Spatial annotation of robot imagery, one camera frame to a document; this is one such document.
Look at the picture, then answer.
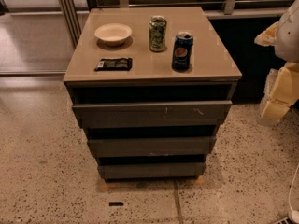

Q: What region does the grey drawer cabinet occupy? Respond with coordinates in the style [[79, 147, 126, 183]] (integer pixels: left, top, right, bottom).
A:
[[64, 7, 241, 167]]

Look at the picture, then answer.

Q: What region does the grey middle drawer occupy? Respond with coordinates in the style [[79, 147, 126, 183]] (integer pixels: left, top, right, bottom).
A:
[[88, 136, 216, 157]]

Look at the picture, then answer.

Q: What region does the metal door frame post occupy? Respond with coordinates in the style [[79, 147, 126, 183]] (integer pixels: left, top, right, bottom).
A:
[[58, 0, 81, 48]]

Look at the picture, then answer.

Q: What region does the blue Pepsi can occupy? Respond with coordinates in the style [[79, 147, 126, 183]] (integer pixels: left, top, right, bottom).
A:
[[172, 31, 193, 71]]

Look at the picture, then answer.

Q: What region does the grey top drawer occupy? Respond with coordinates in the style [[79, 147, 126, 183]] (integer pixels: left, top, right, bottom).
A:
[[72, 101, 232, 128]]

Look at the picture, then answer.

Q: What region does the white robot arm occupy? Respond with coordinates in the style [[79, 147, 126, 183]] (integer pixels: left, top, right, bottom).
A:
[[254, 0, 299, 126]]

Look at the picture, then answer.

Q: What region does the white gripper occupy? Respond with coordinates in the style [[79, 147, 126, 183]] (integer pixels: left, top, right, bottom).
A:
[[254, 22, 299, 122]]

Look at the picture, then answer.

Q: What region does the grey bottom drawer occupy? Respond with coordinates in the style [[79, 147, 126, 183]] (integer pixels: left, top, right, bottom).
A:
[[98, 162, 206, 179]]

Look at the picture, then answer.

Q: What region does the green soda can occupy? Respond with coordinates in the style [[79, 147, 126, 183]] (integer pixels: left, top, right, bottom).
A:
[[149, 15, 167, 52]]

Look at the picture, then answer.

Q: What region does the white bowl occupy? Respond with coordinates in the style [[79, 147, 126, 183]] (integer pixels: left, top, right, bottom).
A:
[[94, 23, 132, 46]]

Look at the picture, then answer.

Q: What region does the dark snack packet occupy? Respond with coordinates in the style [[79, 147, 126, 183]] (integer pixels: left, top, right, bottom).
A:
[[94, 58, 133, 71]]

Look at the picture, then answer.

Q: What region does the grey drawer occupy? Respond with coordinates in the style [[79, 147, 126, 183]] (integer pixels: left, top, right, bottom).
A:
[[88, 136, 216, 157], [72, 101, 232, 128], [98, 162, 206, 179]]

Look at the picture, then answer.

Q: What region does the white cable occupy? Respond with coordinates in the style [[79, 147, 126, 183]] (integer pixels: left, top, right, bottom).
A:
[[287, 163, 299, 224]]

